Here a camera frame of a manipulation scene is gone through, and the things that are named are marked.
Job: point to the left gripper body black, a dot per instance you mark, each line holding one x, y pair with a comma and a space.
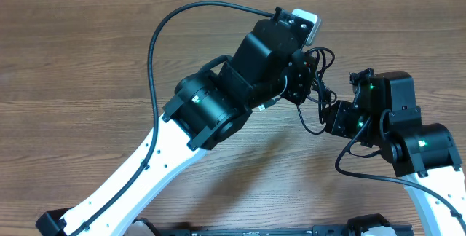
301, 79

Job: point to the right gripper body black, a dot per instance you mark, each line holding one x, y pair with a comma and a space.
342, 118

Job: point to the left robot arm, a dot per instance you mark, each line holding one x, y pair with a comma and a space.
207, 108

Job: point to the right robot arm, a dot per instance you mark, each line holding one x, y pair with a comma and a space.
425, 158

